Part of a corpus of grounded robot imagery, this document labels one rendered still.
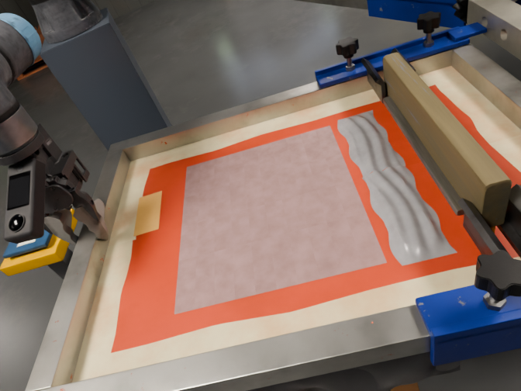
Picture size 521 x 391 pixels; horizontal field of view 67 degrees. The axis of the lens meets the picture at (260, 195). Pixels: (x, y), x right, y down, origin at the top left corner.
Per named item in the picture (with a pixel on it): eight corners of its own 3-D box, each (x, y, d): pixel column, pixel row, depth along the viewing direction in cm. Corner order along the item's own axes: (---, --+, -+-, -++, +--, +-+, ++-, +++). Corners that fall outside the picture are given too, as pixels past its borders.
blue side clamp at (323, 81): (324, 110, 84) (319, 81, 79) (319, 98, 87) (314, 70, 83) (467, 67, 80) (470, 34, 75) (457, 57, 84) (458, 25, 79)
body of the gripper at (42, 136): (94, 175, 67) (50, 117, 59) (81, 209, 61) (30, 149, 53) (53, 187, 68) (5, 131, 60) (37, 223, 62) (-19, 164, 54)
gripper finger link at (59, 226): (90, 226, 73) (69, 189, 67) (82, 251, 68) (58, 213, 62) (74, 229, 73) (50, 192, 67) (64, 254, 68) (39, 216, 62)
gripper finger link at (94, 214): (108, 212, 65) (69, 176, 59) (106, 218, 64) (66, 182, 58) (85, 222, 66) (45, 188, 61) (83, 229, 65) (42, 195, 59)
